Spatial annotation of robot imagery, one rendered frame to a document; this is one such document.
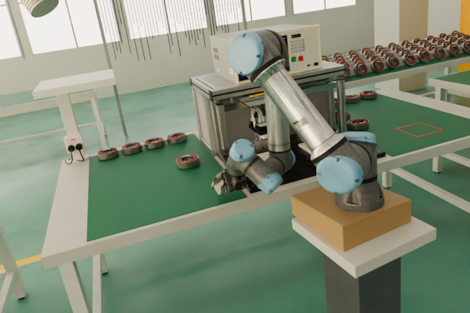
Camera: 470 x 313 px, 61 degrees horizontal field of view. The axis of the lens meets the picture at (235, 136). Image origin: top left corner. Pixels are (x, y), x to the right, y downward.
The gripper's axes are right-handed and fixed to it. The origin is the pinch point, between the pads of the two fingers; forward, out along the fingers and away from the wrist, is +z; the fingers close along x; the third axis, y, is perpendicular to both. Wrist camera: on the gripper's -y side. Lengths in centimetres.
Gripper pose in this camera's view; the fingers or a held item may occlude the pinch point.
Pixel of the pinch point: (227, 182)
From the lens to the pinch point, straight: 159.0
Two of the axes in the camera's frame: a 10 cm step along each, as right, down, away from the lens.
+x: 9.4, -2.3, 2.6
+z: -1.4, 4.6, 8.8
